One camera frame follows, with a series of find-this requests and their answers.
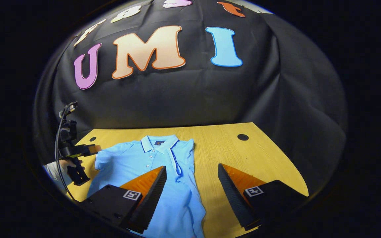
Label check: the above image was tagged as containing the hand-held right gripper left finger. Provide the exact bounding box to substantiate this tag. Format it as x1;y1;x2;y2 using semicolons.
78;166;167;234

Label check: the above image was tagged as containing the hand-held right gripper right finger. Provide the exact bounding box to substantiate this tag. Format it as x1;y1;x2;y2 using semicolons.
217;163;309;231

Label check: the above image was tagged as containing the light blue T-shirt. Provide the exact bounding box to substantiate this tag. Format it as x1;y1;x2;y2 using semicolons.
87;134;207;238

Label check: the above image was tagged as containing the black backdrop cloth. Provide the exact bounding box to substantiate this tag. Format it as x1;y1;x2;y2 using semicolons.
33;0;348;200

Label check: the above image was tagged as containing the black cable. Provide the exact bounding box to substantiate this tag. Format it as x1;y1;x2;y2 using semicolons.
54;103;78;201

